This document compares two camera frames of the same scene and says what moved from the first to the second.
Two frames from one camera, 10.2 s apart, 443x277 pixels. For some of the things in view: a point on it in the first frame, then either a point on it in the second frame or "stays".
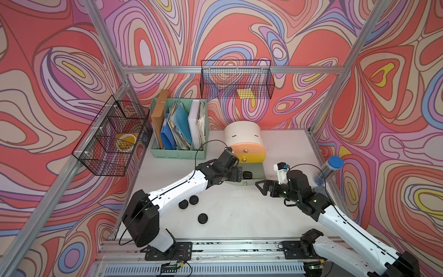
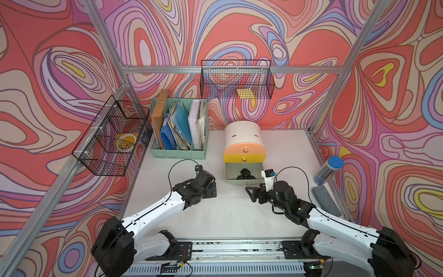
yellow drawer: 251,158 stays
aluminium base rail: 208,259 stays
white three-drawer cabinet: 244,138 stays
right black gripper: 273,183 → 262,191
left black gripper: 236,172 → 210,193
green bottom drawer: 258,173 stays
